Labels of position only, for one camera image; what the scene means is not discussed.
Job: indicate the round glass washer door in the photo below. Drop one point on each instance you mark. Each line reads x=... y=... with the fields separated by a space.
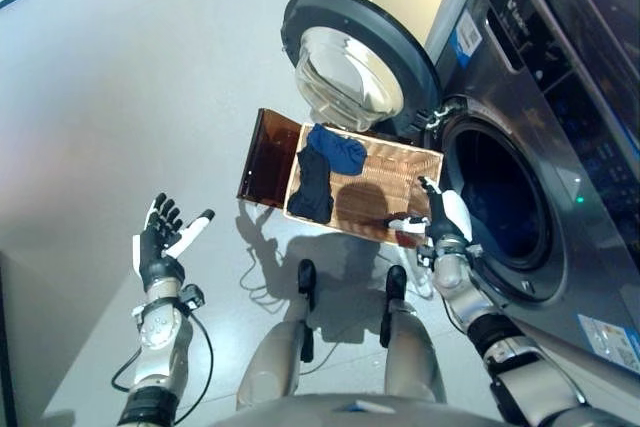
x=345 y=72

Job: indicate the blue garment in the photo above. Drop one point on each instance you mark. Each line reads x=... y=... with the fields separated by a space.
x=340 y=152

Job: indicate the grey robot torso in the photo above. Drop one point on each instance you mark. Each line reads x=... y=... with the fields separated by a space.
x=350 y=412

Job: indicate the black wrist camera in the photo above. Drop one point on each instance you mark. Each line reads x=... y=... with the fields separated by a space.
x=426 y=256
x=192 y=297

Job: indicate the dark navy garment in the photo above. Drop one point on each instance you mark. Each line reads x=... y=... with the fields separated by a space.
x=312 y=187

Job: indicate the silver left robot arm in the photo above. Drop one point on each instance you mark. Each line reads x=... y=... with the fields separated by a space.
x=160 y=337

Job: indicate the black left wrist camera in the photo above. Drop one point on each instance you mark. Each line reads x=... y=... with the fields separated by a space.
x=192 y=297

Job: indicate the wicker laundry basket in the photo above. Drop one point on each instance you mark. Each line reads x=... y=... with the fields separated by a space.
x=395 y=167

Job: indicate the dark stacked dryer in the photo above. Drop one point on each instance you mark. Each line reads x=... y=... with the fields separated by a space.
x=600 y=7

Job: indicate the blue energy label sticker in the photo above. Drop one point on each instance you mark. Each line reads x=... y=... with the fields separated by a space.
x=465 y=39

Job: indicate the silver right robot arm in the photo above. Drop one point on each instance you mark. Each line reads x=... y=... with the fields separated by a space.
x=480 y=307

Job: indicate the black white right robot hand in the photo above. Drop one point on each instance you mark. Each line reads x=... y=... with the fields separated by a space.
x=455 y=217

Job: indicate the grey washing machine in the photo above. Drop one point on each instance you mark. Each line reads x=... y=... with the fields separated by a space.
x=575 y=197

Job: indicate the silver right robot leg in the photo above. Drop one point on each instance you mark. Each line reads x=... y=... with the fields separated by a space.
x=410 y=347

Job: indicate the silver robot leg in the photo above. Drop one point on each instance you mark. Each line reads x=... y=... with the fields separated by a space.
x=410 y=347
x=275 y=357

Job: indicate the white blue notice sticker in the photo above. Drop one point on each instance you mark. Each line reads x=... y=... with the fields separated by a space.
x=610 y=342

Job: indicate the silver left robot leg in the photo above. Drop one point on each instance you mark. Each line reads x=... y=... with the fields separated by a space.
x=275 y=357

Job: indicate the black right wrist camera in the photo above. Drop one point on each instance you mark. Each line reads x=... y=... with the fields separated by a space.
x=426 y=256

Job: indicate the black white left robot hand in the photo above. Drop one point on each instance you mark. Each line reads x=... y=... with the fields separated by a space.
x=152 y=252

